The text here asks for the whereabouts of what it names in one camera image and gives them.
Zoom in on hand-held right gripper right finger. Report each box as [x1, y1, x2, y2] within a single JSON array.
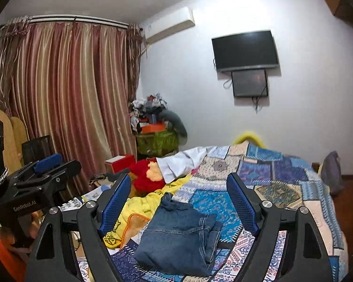
[[226, 173, 333, 282]]

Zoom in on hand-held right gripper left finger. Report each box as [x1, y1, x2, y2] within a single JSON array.
[[25, 173, 133, 282]]

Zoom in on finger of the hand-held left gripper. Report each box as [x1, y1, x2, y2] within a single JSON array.
[[9, 153, 64, 180], [15, 160, 82, 194]]

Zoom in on blue denim jacket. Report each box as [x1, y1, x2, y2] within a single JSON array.
[[134, 192, 223, 277]]

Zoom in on pile of mixed clothes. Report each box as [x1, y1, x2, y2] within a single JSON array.
[[129, 93, 169, 124]]

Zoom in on black mesh basket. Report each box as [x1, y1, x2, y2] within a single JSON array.
[[21, 135, 52, 165]]

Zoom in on yellow blanket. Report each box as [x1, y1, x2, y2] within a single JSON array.
[[101, 173, 195, 249]]

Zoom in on white printed paper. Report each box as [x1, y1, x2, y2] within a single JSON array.
[[82, 185, 112, 204]]

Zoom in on red plush toy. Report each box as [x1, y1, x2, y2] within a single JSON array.
[[129, 157, 168, 193]]

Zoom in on red white box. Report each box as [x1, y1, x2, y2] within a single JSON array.
[[105, 154, 136, 174]]

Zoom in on rounded wooden board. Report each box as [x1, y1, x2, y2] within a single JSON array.
[[11, 117, 30, 144], [0, 109, 24, 168]]

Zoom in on patchwork printed blanket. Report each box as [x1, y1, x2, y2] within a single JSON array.
[[76, 142, 349, 282]]

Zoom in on yellow cloth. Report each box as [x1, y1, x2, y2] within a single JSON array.
[[234, 131, 267, 147]]

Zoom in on white shirt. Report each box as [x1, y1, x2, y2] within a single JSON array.
[[157, 146, 230, 183]]

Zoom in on green storage box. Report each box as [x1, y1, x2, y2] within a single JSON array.
[[135, 131, 180, 156]]

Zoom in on striped pink brown curtain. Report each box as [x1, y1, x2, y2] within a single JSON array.
[[0, 20, 143, 212]]

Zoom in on orange box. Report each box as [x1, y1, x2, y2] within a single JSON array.
[[141, 123, 168, 134]]

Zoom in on grey cloth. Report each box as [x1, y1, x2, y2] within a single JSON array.
[[321, 151, 346, 196]]

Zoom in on white air conditioner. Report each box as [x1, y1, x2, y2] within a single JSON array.
[[141, 7, 195, 43]]

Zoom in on small black wall monitor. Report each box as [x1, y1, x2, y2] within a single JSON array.
[[231, 69, 268, 98]]

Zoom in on white curtain rail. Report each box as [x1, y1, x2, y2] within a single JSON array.
[[0, 15, 143, 31]]

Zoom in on black wall television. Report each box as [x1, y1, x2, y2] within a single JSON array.
[[211, 30, 280, 72]]

